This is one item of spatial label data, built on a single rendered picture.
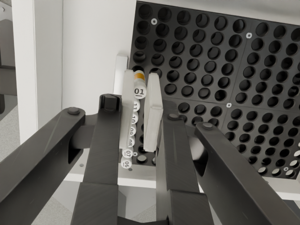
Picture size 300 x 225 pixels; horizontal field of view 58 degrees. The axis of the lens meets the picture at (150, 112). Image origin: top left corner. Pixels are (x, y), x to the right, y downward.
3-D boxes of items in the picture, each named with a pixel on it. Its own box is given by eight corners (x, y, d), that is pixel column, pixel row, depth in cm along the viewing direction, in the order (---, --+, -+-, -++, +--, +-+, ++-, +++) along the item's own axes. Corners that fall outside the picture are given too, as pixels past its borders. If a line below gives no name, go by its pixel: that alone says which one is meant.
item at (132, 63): (118, 160, 32) (117, 163, 32) (136, 1, 25) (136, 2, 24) (133, 161, 32) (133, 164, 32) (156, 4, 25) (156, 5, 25)
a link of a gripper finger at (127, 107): (128, 150, 16) (115, 149, 16) (130, 104, 23) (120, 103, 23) (134, 105, 15) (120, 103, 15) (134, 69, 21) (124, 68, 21)
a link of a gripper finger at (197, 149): (162, 134, 14) (218, 141, 14) (158, 98, 19) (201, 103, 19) (157, 158, 15) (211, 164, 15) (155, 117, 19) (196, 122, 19)
